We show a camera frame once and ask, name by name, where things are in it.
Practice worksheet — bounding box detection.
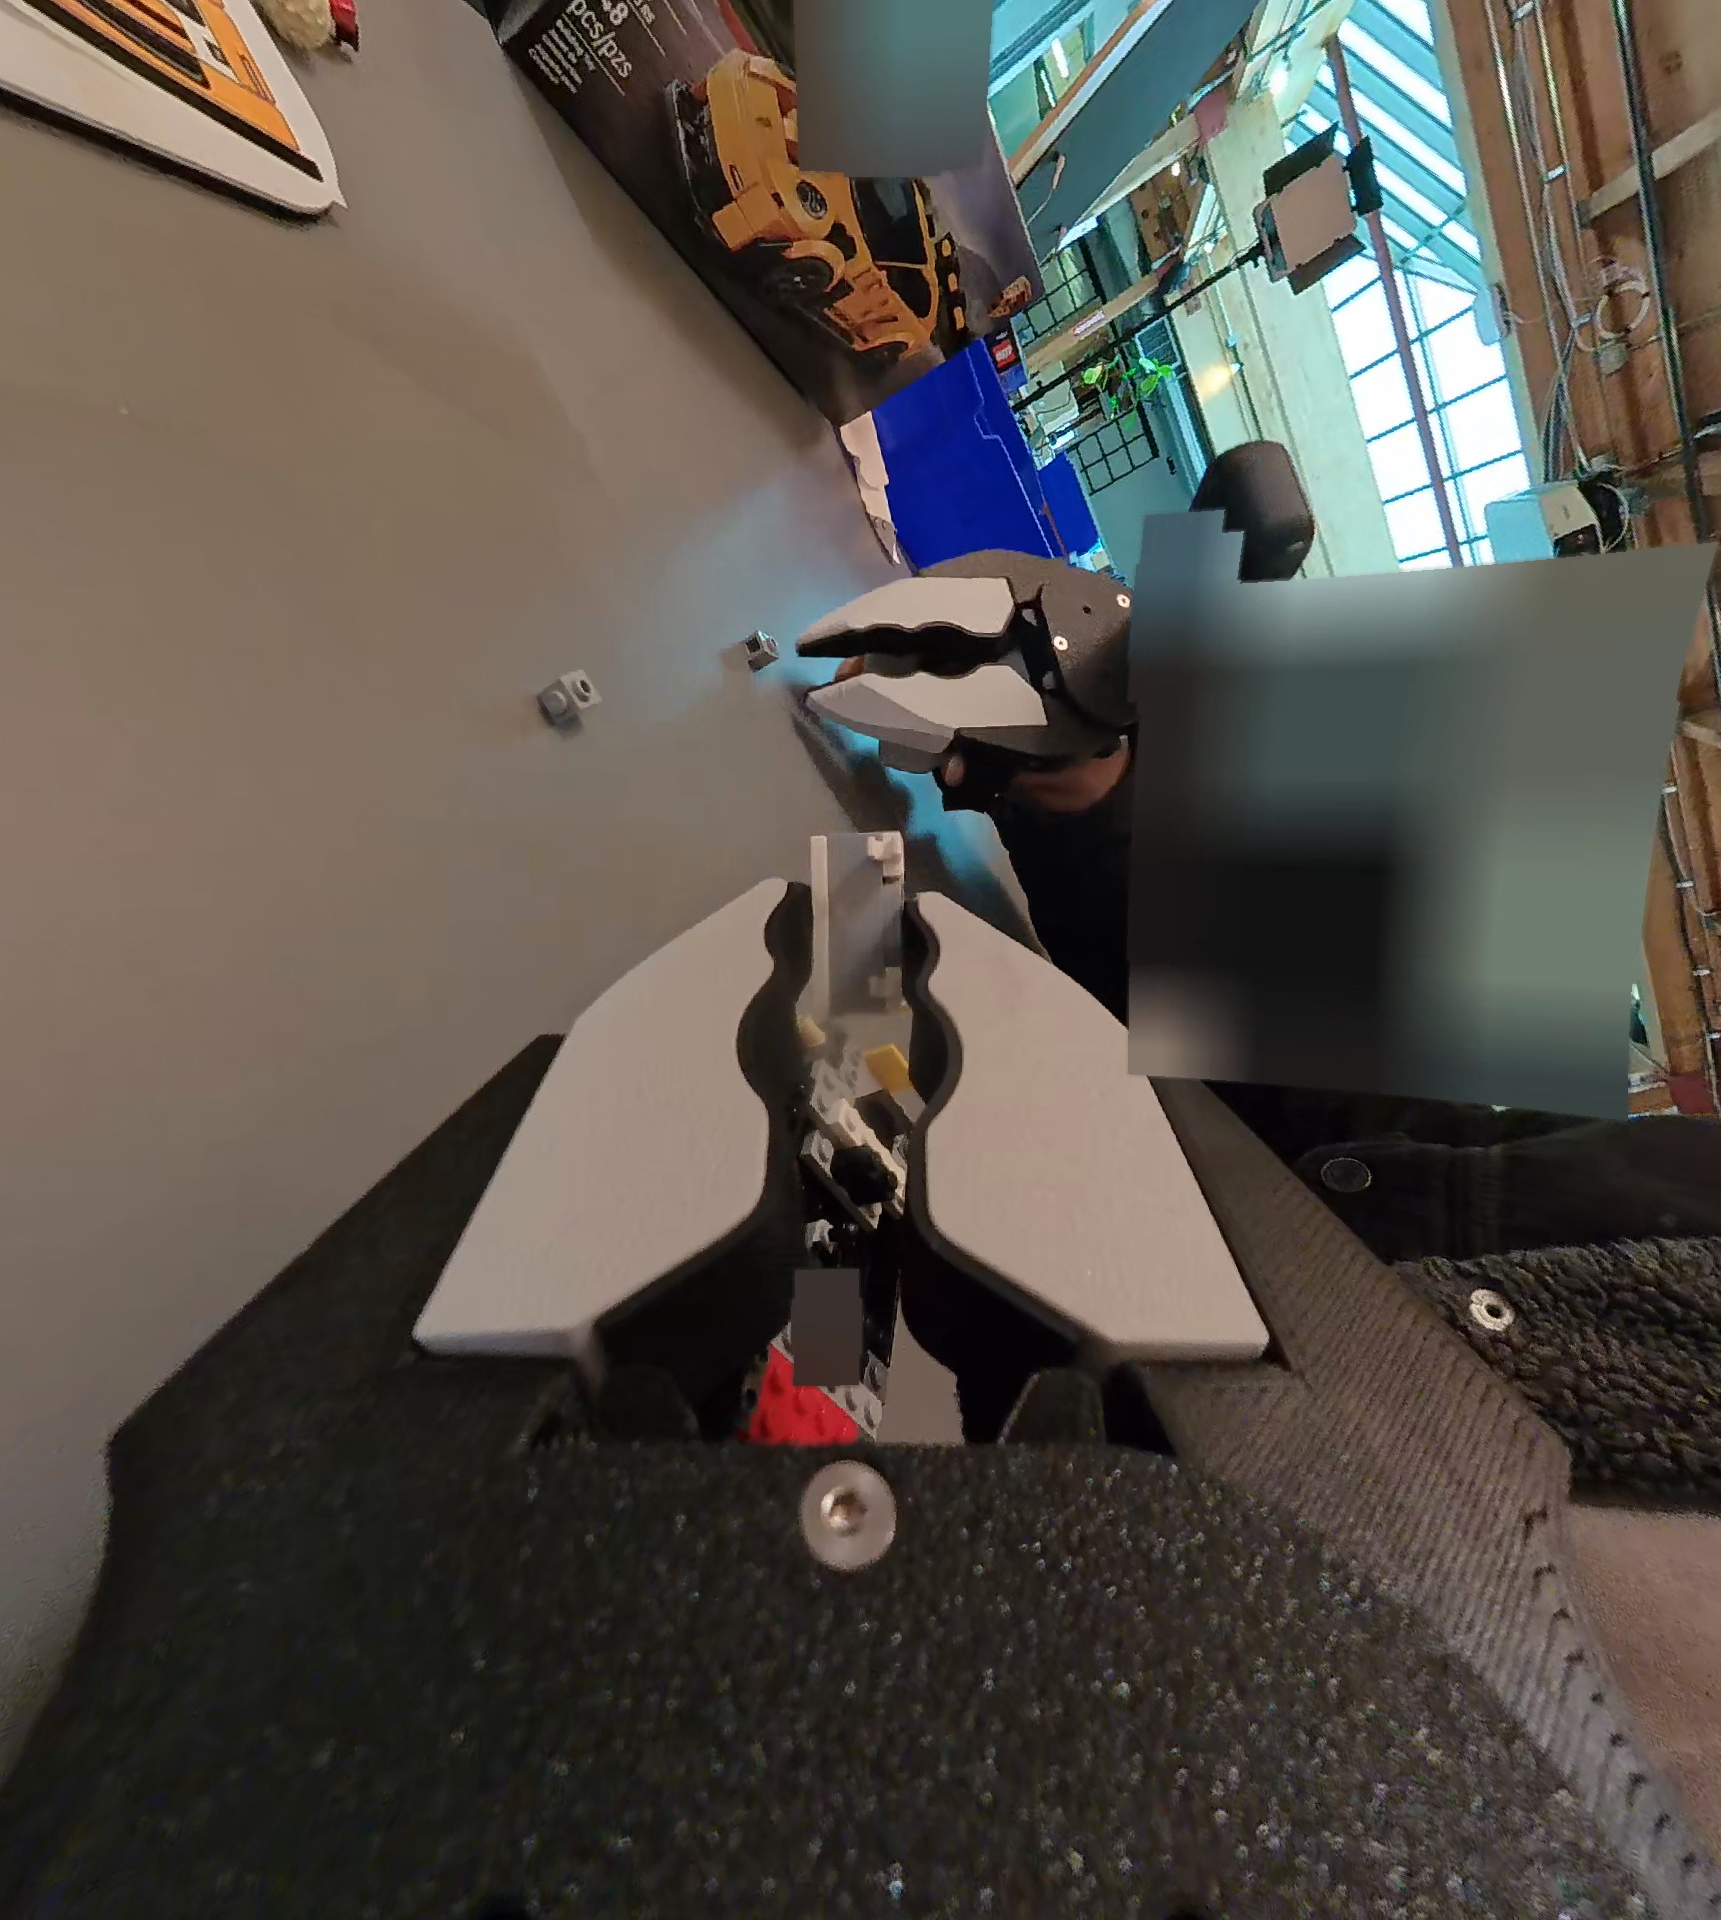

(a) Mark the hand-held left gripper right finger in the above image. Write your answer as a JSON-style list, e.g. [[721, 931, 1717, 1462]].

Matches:
[[902, 888, 1271, 1378]]

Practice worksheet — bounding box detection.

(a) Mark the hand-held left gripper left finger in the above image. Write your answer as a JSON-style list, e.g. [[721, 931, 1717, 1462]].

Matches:
[[413, 878, 816, 1380]]

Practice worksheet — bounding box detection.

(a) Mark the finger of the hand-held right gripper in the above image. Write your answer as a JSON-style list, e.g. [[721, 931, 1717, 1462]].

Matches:
[[796, 576, 1019, 664], [806, 660, 1052, 777]]

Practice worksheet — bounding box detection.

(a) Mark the red black grey brick assembly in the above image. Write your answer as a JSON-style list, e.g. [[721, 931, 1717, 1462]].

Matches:
[[733, 829, 976, 1447]]

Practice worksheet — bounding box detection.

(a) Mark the person's right forearm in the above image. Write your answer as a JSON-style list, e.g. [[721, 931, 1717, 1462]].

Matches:
[[996, 793, 1133, 1025]]

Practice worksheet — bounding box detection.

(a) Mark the grey desk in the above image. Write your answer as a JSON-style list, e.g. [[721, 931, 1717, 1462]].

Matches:
[[0, 0, 1049, 1878]]

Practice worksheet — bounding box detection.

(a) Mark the person's right hand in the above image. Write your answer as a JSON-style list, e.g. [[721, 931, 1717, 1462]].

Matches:
[[940, 740, 1135, 819]]

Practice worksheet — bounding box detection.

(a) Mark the blue plastic bin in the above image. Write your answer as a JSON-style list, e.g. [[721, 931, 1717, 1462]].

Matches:
[[867, 337, 1057, 569], [1032, 450, 1107, 559]]

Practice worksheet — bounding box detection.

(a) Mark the white paper bag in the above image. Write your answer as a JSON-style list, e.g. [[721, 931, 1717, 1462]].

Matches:
[[838, 411, 905, 565]]

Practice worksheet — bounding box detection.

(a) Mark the yellow car toy box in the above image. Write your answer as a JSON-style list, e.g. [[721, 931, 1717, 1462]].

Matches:
[[493, 0, 1049, 429]]

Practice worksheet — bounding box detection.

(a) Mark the large window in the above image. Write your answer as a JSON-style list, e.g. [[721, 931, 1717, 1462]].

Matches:
[[1296, 0, 1538, 572]]

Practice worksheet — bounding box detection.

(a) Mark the studio light panel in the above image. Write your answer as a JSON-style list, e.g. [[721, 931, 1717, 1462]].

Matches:
[[1257, 126, 1387, 292]]

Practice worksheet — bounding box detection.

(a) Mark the black fleece jacket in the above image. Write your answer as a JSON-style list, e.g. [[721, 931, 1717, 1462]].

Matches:
[[1145, 1079, 1721, 1920]]

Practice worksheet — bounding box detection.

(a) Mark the yellow black sticker sheet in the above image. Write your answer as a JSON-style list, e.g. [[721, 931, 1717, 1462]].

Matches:
[[29, 0, 314, 160]]

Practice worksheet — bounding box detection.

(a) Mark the white wall camera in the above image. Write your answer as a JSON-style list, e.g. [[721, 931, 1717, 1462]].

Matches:
[[1480, 481, 1644, 559]]

